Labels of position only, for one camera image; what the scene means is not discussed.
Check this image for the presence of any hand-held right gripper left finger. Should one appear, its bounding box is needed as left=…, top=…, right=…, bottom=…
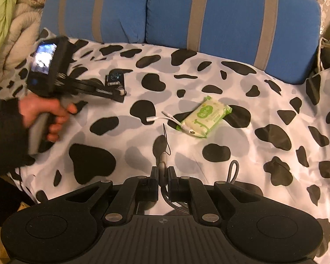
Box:
left=65, top=166, right=160, bottom=223

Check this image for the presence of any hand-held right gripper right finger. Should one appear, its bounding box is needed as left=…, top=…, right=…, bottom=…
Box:
left=168, top=166, right=262, bottom=223

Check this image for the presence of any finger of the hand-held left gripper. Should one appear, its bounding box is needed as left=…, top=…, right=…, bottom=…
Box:
left=67, top=86, right=127, bottom=103
left=59, top=74, right=111, bottom=92

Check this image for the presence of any grey braided cable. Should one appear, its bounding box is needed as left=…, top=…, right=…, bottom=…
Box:
left=157, top=123, right=240, bottom=214

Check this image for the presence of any small black packet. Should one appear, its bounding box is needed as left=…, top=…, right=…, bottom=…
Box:
left=104, top=71, right=127, bottom=96

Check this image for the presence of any person's left forearm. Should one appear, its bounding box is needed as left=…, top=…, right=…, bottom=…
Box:
left=0, top=97, right=31, bottom=177

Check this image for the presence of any person's left hand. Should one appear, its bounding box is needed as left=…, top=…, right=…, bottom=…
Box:
left=18, top=93, right=79, bottom=143

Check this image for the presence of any beige quilted blanket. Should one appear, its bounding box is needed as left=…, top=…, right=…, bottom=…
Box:
left=0, top=0, right=59, bottom=89

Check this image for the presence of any green wet wipes pack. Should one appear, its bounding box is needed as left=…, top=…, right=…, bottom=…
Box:
left=176, top=95, right=234, bottom=139

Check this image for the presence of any narrow blue striped cushion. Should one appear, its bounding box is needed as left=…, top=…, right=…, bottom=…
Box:
left=40, top=0, right=152, bottom=45

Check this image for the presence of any green cloth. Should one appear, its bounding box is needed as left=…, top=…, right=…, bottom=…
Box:
left=0, top=0, right=24, bottom=66

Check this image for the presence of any cow print blanket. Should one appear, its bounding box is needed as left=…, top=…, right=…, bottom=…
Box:
left=0, top=27, right=330, bottom=257

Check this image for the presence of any wide blue striped cushion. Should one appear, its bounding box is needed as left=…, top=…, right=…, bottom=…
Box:
left=144, top=0, right=322, bottom=85

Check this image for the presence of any cow print tote bag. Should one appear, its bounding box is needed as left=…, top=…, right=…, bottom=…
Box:
left=304, top=37, right=330, bottom=106

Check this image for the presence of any white adapter cable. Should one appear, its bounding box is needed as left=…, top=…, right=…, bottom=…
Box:
left=145, top=110, right=196, bottom=136

